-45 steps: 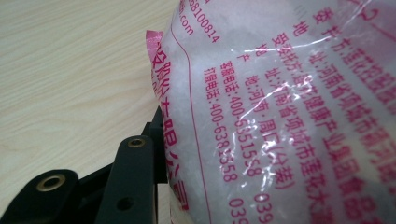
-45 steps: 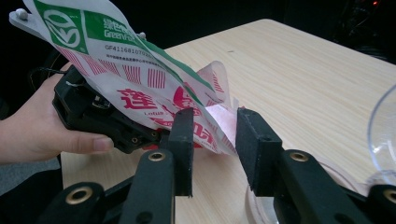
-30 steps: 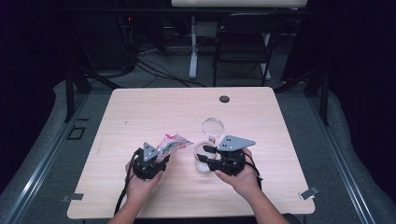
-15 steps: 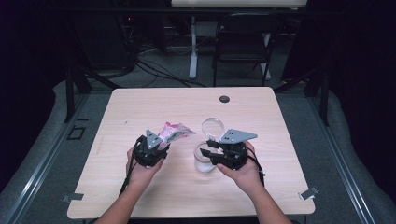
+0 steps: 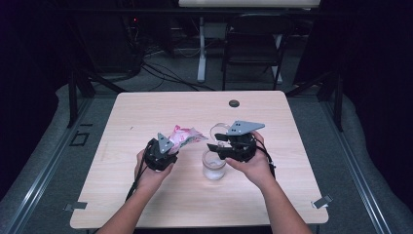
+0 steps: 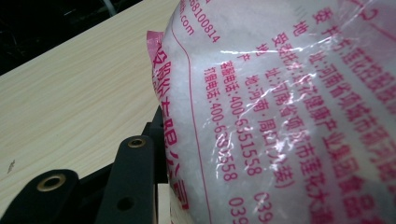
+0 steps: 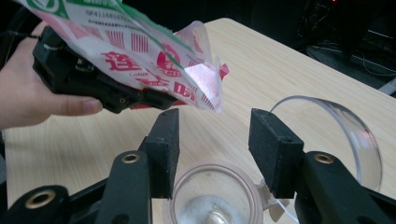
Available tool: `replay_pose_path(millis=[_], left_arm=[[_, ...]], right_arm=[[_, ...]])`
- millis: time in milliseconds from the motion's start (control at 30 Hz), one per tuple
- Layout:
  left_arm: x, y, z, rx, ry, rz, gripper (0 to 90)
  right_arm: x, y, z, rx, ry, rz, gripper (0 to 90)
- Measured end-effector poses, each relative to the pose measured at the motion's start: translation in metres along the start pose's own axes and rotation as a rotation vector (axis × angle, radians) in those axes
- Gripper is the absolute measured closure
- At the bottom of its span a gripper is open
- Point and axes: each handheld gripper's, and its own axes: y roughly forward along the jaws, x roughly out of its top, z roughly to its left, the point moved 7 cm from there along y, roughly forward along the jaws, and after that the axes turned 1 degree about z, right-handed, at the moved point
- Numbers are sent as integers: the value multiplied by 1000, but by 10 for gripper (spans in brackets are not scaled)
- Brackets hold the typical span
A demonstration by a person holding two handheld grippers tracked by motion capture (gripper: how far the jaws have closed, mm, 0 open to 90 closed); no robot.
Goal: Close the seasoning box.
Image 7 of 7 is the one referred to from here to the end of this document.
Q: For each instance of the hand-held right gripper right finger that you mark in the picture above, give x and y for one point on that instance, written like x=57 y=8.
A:
x=323 y=189

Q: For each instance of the white bag with red print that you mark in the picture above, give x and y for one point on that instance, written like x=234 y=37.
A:
x=124 y=46

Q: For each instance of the white granules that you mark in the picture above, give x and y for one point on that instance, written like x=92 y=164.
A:
x=205 y=208

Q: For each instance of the white bar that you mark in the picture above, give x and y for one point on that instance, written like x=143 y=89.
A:
x=388 y=87

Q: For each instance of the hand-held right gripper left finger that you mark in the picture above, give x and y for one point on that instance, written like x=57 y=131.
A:
x=127 y=186

